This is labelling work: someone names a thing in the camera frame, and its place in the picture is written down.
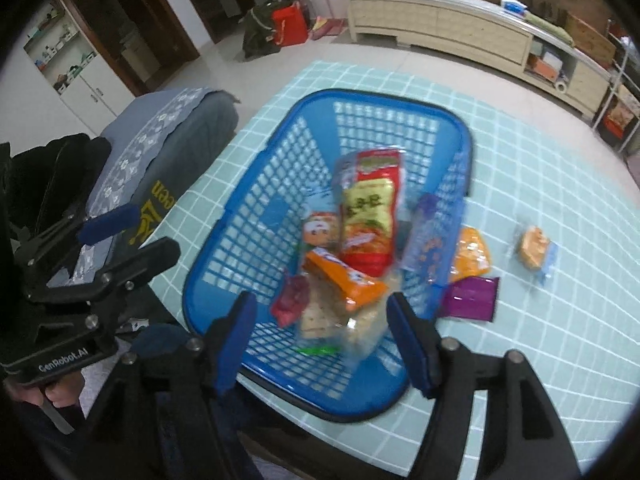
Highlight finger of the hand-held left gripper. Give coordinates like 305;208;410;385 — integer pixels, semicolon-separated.
14;203;140;287
97;238;182;292

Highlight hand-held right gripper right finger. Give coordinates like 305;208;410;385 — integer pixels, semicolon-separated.
386;292;583;480

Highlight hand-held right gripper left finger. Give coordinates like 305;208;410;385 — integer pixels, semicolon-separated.
85;290;261;480

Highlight small clear cracker pack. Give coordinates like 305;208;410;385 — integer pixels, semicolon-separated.
345;285;401;362

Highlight dark red snack packet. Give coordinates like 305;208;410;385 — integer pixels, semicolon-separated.
271;271;312;330

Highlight long cracker pack green ends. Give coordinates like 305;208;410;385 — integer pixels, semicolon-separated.
294;280;351;359

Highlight orange blue snack bar packet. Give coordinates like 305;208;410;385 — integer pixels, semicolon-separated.
304;247;389;312

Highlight blue candy tube packet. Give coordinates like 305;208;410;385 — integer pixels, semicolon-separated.
401;194;452;287

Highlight large white red green bag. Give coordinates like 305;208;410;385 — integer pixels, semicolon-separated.
334;147;407;279

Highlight red cartoon snack packet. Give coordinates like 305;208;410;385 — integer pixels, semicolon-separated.
301;211;342;257

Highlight blue plastic basket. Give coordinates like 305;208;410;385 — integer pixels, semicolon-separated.
182;88;474;424

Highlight person's left hand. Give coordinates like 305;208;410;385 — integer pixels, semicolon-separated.
5;374;87;435

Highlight purple snack packet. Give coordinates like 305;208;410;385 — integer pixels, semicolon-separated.
439;275;501;323

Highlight grey sofa with floral cover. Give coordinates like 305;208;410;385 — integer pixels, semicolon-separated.
86;87;240;282

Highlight green checked tablecloth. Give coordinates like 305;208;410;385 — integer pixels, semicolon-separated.
148;60;640;480

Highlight blue-wrapped sandwich cracker packet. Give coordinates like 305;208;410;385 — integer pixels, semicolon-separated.
514;224;559;287

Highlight white display cabinet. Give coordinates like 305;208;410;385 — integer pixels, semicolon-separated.
22;0;122;137

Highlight dark green bag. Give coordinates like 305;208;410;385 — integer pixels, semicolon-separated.
242;7;281;59

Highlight red shopping bag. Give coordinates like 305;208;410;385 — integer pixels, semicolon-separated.
271;2;309;48

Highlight cream tv cabinet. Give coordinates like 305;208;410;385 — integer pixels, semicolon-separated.
344;0;614;121

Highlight white metal rack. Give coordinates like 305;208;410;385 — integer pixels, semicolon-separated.
592;19;640;157

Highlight cardboard box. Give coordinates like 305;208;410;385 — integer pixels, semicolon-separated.
565;12;618;69

